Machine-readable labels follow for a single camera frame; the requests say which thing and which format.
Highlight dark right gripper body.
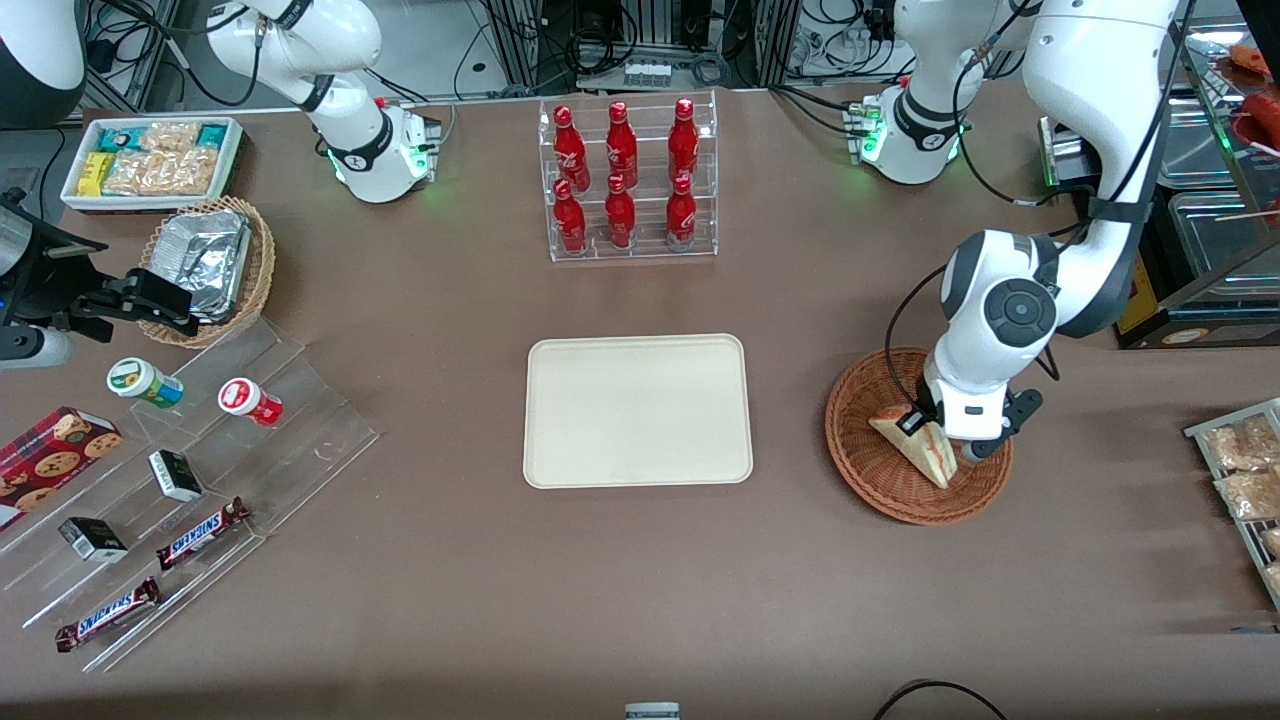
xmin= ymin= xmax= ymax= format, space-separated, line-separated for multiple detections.
xmin=0 ymin=195 xmax=107 ymax=331

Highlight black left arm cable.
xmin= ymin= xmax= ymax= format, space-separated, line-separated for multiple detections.
xmin=884 ymin=0 xmax=1201 ymax=423

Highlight grey box with green light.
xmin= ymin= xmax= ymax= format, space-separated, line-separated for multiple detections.
xmin=1040 ymin=115 xmax=1101 ymax=191

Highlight round brown wicker basket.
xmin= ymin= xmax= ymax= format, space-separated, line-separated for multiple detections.
xmin=825 ymin=346 xmax=1014 ymax=526

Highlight clear acrylic stepped display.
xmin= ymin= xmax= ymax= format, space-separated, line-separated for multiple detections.
xmin=0 ymin=318 xmax=383 ymax=673

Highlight oval light wicker basket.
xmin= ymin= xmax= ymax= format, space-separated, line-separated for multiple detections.
xmin=138 ymin=196 xmax=276 ymax=349

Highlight green lidded snack cup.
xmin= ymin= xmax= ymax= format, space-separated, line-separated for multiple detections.
xmin=107 ymin=357 xmax=185 ymax=410

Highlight stacked aluminium foil trays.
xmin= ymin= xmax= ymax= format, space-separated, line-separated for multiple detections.
xmin=150 ymin=210 xmax=253 ymax=323

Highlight clear acrylic bottle rack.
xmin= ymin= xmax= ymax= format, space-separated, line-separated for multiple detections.
xmin=538 ymin=90 xmax=719 ymax=263

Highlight cream rectangular serving tray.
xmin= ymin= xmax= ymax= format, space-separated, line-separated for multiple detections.
xmin=523 ymin=333 xmax=754 ymax=490

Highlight clear bag of brown snacks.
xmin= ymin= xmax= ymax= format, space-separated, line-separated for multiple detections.
xmin=1214 ymin=470 xmax=1280 ymax=522
xmin=1203 ymin=415 xmax=1280 ymax=472

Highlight red soda bottle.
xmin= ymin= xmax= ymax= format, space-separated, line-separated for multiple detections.
xmin=605 ymin=100 xmax=639 ymax=189
xmin=665 ymin=173 xmax=698 ymax=252
xmin=553 ymin=178 xmax=588 ymax=255
xmin=553 ymin=105 xmax=591 ymax=193
xmin=604 ymin=174 xmax=637 ymax=250
xmin=668 ymin=97 xmax=700 ymax=183

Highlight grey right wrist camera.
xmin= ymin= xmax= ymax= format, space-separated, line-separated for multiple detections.
xmin=0 ymin=328 xmax=74 ymax=371

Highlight steel food pan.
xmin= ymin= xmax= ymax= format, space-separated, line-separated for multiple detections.
xmin=1160 ymin=95 xmax=1247 ymax=187
xmin=1168 ymin=190 xmax=1280 ymax=293

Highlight Snickers chocolate bar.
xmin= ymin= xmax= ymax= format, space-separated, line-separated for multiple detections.
xmin=55 ymin=577 xmax=162 ymax=653
xmin=156 ymin=497 xmax=251 ymax=572

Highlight grey wire rack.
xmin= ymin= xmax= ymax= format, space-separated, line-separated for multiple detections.
xmin=1184 ymin=398 xmax=1280 ymax=611

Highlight clear bag of puffed snacks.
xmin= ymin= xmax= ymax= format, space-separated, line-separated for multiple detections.
xmin=103 ymin=122 xmax=219 ymax=197

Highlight small black carton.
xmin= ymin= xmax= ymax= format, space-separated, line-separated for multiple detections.
xmin=148 ymin=450 xmax=204 ymax=503
xmin=58 ymin=517 xmax=129 ymax=563

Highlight red lidded snack cup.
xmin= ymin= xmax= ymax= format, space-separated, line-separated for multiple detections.
xmin=218 ymin=377 xmax=284 ymax=428

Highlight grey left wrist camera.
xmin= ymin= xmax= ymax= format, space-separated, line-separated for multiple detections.
xmin=960 ymin=388 xmax=1044 ymax=463

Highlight red chocolate chip cookie box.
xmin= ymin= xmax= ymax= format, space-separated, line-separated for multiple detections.
xmin=0 ymin=406 xmax=124 ymax=531

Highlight white plastic snack bin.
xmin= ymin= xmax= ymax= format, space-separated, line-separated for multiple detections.
xmin=60 ymin=116 xmax=245 ymax=214

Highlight black looped floor cable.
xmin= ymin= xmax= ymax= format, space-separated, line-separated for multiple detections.
xmin=873 ymin=680 xmax=1007 ymax=720

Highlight triangular sandwich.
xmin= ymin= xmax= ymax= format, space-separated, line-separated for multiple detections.
xmin=867 ymin=405 xmax=959 ymax=489

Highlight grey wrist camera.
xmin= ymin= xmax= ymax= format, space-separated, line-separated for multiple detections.
xmin=0 ymin=328 xmax=74 ymax=371
xmin=960 ymin=388 xmax=1044 ymax=463

